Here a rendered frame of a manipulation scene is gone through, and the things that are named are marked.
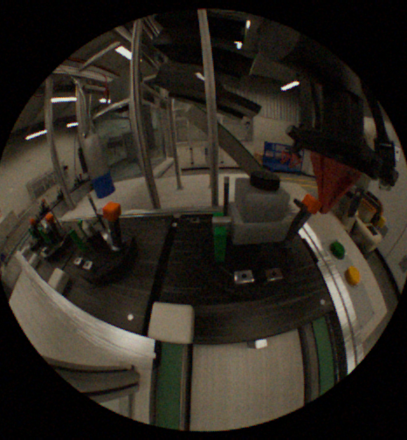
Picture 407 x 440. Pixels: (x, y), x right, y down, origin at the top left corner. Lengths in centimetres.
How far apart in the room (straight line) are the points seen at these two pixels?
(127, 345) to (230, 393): 15
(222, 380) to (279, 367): 8
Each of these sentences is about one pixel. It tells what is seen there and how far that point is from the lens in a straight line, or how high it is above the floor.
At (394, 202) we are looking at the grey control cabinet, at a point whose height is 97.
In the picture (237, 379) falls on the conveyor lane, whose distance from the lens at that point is 23.
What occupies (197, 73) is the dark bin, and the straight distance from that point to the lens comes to 38.
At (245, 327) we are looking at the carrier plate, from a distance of 17.
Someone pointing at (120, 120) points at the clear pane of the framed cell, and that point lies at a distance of 120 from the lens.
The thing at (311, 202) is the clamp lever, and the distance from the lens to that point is 17.
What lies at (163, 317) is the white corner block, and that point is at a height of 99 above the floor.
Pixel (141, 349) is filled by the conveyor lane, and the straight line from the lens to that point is 20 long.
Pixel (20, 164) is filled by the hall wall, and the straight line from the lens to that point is 1099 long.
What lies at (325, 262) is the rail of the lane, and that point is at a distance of 29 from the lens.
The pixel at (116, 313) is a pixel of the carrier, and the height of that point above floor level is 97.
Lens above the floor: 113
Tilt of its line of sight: 37 degrees down
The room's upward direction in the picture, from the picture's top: 4 degrees counter-clockwise
